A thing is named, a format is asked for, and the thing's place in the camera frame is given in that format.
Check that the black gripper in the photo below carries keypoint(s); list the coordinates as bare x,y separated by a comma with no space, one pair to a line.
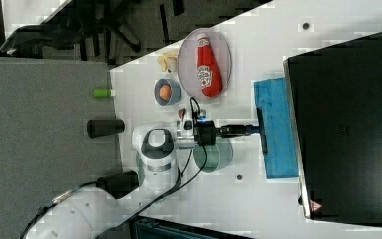
205,133

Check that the oven door with black handle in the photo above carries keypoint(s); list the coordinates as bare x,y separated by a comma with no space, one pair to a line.
278,147

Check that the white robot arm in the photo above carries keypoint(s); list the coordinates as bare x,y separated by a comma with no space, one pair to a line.
96,207

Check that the black toaster oven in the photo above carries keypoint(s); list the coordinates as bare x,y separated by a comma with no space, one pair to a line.
335,107

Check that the green cup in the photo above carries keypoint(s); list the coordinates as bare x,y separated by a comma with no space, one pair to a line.
211,158

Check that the red ketchup bottle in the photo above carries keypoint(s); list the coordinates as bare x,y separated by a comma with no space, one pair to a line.
208,73

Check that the larger red strawberry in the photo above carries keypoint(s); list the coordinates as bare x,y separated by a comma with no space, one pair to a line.
182,113

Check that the small blue bowl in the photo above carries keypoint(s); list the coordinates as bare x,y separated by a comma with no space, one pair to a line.
175,92

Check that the orange fruit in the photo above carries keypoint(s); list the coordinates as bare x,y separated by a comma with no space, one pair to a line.
165,92

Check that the green colander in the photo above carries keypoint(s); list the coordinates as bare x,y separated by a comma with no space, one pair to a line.
141,173

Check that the green cylinder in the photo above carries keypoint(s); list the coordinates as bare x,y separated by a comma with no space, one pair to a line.
100,93

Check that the black office chair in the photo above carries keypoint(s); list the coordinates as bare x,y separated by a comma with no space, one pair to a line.
72,24

